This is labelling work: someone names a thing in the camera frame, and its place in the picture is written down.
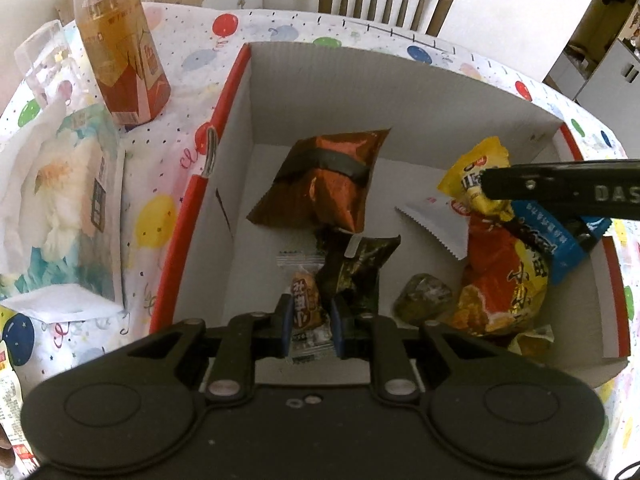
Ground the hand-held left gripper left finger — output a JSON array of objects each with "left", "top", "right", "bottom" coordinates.
[{"left": 127, "top": 294, "right": 293, "bottom": 405}]

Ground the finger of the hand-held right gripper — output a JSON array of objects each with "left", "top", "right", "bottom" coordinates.
[
  {"left": 482, "top": 162, "right": 576, "bottom": 217},
  {"left": 574, "top": 216, "right": 601, "bottom": 256}
]

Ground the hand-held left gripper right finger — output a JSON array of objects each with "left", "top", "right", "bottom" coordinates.
[{"left": 330, "top": 295, "right": 501, "bottom": 403}]

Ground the small clear brown snack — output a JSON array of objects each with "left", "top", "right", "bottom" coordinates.
[{"left": 276, "top": 252, "right": 335, "bottom": 361}]

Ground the blue snack packet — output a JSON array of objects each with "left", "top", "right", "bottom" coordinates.
[{"left": 514, "top": 200, "right": 612, "bottom": 286}]

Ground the black snack packet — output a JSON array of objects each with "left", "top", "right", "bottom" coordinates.
[{"left": 314, "top": 226, "right": 402, "bottom": 313}]

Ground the clear dark snack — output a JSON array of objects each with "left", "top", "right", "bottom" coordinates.
[{"left": 392, "top": 273, "right": 454, "bottom": 323}]

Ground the large orange yellow snack bag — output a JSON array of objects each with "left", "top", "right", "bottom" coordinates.
[{"left": 439, "top": 136, "right": 552, "bottom": 337}]

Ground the white snack packet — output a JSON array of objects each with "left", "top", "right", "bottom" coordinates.
[{"left": 394, "top": 195, "right": 471, "bottom": 261}]

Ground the brown red snack bag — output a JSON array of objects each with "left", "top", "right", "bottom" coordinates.
[{"left": 246, "top": 128, "right": 392, "bottom": 234}]

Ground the red and white cardboard box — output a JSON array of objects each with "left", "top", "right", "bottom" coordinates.
[{"left": 149, "top": 41, "right": 632, "bottom": 376}]

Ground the balloon print tablecloth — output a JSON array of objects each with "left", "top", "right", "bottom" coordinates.
[{"left": 0, "top": 2, "right": 640, "bottom": 480}]

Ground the floral tissue pack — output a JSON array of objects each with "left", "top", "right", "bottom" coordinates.
[{"left": 0, "top": 102, "right": 128, "bottom": 321}]

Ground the white red printed packet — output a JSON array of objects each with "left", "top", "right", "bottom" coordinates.
[{"left": 0, "top": 342, "right": 38, "bottom": 473}]

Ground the amber tea bottle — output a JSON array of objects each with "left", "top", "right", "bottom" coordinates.
[{"left": 72, "top": 0, "right": 173, "bottom": 127}]

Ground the clear plastic cup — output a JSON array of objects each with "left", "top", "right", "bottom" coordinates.
[{"left": 14, "top": 20, "right": 87, "bottom": 111}]

